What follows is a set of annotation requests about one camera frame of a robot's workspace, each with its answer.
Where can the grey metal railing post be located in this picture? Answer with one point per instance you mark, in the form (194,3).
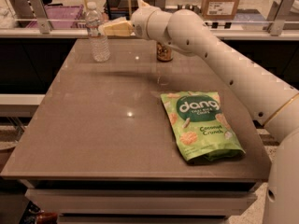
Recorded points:
(283,16)
(160,4)
(41,16)

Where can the purple plastic crate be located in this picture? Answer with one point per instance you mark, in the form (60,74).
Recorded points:
(64,17)

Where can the grey table base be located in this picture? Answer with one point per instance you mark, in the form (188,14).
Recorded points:
(142,203)

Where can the cardboard box with label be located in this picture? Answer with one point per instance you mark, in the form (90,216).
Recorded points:
(219,9)

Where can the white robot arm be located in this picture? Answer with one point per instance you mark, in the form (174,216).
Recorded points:
(269,100)

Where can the clear plastic water bottle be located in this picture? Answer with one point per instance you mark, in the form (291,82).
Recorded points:
(96,34)

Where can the green Dang chips bag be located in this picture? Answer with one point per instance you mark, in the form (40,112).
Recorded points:
(200,127)

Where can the brown patterned drink can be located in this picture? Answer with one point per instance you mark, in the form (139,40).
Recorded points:
(164,53)

